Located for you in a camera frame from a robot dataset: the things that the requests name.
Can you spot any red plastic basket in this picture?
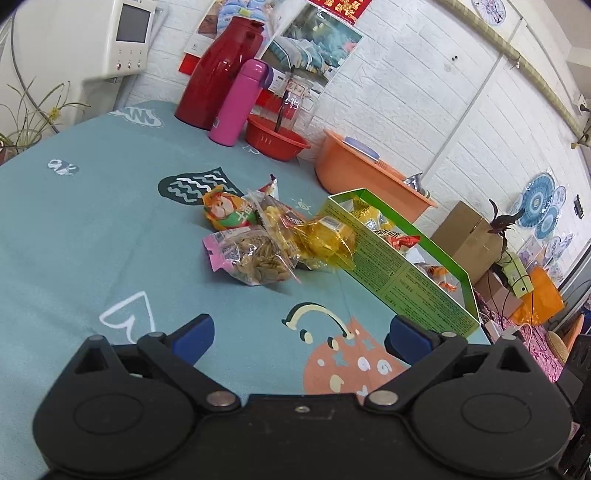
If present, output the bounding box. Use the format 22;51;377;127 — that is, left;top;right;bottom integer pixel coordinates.
245;114;311;162

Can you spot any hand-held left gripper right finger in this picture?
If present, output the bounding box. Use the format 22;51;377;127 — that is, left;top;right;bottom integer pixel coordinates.
364;315;546;411

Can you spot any medium blue paper fan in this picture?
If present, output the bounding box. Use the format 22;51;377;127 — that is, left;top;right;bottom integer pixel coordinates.
538;206;561;241

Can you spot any black stirring spoon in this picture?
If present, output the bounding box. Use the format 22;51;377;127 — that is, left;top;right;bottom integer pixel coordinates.
276;90;290;134

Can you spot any red thermos jug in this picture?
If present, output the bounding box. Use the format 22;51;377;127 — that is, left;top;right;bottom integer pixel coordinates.
174;17;266;130

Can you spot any pink bottle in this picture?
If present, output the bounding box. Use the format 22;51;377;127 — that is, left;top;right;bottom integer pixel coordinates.
209;58;273;147

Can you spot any blue plate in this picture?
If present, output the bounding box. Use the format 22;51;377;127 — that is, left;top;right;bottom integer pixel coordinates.
344;136;380;160

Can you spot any glass pitcher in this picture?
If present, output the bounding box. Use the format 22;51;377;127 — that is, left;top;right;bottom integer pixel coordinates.
272;76;319;132

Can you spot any red snack packet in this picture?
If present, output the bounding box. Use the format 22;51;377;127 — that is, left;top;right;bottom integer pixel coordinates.
376;231;422;252

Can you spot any beige wall pole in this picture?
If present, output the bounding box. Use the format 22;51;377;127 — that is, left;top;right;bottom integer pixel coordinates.
436;0;591;144

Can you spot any wall calendar poster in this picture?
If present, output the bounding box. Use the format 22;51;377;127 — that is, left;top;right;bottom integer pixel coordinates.
178;0;374;95

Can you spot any orange bag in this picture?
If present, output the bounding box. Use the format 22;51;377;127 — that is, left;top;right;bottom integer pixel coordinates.
510;268;566;325

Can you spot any clear packet of yellow snacks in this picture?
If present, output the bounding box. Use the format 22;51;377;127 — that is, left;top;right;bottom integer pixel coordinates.
252;174;308;259

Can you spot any large blue paper fan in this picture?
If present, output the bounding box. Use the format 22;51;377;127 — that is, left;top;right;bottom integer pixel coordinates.
517;171;557;229

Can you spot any green shoe box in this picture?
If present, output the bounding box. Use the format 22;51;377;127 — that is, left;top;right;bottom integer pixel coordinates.
501;251;532;296

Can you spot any round blue wall decoration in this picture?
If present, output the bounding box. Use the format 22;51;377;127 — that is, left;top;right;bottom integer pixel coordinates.
471;0;507;25

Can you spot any pink-edged seed packet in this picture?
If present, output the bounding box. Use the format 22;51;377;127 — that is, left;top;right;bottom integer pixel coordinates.
202;227;298;288

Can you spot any brown cardboard box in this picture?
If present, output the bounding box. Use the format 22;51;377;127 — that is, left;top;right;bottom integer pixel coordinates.
430;200;506;280

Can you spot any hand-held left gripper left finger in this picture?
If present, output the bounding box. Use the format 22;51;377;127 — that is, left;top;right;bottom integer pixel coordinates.
69;314;241;414

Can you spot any white machine with screen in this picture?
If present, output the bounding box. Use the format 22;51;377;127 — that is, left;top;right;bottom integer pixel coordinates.
0;0;169;139

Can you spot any yellow white-label snack packet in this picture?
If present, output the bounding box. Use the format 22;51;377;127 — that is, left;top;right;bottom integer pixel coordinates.
349;198;395;232

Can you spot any green cardboard box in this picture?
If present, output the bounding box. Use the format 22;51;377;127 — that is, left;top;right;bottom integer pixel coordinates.
321;188;481;343

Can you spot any orange green snack packet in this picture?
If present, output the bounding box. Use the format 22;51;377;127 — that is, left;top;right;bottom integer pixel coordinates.
202;185;259;232

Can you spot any green leafy plant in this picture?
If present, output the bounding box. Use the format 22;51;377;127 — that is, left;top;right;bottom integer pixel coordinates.
0;78;90;160

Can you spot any steel bowl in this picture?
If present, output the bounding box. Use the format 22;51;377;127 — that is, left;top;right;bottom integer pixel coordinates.
403;172;428;195

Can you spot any clear packet of orange snacks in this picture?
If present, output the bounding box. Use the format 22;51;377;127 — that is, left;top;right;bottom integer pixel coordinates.
422;262;459;292

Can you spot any yellow clear snack packet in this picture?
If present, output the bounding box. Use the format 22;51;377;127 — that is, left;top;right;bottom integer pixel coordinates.
290;215;358;274

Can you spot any teal printed tablecloth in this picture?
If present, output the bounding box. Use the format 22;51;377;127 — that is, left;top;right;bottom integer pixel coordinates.
0;99;490;480

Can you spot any purple leafy plant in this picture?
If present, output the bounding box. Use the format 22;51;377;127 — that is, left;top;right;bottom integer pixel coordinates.
488;198;525;237

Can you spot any orange plastic basin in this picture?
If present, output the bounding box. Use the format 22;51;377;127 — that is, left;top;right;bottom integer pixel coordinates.
315;129;438;222

